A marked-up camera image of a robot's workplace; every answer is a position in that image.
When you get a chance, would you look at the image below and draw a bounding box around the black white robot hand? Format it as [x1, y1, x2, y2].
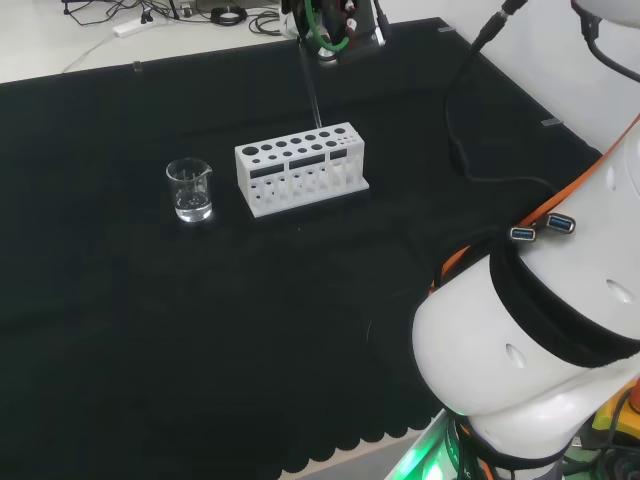
[280, 0, 389, 69]

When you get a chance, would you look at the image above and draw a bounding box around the clear glass rod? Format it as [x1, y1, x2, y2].
[298, 37, 322, 129]

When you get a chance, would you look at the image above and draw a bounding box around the white test tube rack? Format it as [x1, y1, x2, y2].
[234, 122, 370, 220]

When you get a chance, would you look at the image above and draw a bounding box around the clear glass beaker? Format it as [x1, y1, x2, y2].
[165, 157, 215, 224]

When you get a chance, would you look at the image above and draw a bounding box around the white power strip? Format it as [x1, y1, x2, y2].
[112, 17, 157, 38]

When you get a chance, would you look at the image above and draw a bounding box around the black bench cloth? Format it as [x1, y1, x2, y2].
[0, 17, 604, 480]

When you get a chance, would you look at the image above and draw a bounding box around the yellow stop button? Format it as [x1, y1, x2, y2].
[591, 377, 640, 451]

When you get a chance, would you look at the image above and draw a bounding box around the green hand cable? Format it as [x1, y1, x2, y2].
[303, 0, 352, 54]

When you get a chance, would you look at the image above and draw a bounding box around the coiled black cable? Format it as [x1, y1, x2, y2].
[209, 5, 249, 26]

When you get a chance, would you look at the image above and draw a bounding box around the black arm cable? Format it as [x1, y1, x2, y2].
[444, 0, 566, 201]

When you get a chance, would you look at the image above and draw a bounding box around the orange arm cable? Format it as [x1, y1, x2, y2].
[429, 112, 640, 292]

